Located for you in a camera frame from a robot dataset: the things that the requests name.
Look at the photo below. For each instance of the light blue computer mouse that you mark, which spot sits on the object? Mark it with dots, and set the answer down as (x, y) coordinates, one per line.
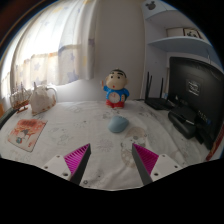
(118, 124)

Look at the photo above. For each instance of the cartoon boy clock figurine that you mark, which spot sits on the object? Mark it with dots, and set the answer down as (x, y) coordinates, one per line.
(116, 90)

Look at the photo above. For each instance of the white star-print curtain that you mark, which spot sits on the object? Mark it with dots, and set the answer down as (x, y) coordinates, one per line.
(50, 43)

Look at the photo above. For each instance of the black router with antennas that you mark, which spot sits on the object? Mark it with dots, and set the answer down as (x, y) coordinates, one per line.
(158, 103)

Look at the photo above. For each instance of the black monitor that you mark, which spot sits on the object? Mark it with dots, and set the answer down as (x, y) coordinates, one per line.
(196, 86)

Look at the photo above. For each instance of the large white conch shell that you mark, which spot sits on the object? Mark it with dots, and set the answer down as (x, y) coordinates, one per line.
(41, 100)

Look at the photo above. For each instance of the white wall shelf unit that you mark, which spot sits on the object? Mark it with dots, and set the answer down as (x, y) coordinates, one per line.
(173, 41)

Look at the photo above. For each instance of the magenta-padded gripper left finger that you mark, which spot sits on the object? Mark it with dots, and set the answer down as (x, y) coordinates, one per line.
(77, 159)

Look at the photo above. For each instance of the white cartoon-print tablecloth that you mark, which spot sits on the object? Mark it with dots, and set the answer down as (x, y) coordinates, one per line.
(83, 133)

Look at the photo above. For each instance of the red book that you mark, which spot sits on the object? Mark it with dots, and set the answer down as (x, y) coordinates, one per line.
(216, 145)

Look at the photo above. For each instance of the black box device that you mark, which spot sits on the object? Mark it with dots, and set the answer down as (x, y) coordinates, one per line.
(182, 123)

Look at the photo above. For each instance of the wooden model sailing ship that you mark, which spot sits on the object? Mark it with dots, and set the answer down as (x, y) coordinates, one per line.
(20, 98)

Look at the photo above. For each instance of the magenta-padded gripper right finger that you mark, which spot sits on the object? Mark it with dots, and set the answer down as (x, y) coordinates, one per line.
(146, 159)

